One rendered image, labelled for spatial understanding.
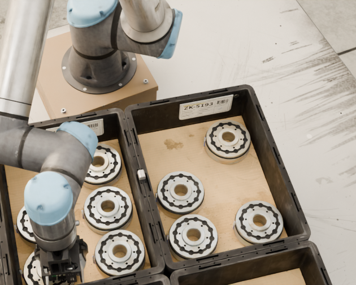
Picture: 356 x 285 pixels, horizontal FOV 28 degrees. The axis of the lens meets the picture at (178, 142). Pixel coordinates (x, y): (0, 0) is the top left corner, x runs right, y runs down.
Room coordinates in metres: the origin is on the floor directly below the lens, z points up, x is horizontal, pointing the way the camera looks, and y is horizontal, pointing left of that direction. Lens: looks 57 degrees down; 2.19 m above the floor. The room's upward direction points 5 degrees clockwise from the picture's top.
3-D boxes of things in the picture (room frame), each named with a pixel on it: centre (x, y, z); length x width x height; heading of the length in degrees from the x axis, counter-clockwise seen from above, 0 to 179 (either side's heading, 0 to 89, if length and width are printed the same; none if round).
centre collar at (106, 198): (0.70, 0.14, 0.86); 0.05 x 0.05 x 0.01
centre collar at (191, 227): (0.65, -0.05, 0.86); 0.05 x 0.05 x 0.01
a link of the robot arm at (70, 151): (0.64, 0.20, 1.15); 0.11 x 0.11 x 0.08; 80
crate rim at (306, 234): (0.78, -0.08, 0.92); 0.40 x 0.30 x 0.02; 19
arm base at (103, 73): (1.13, 0.22, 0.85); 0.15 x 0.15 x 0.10
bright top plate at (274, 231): (0.70, -0.19, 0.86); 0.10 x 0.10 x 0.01
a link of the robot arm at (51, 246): (0.54, 0.20, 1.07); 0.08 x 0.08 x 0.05
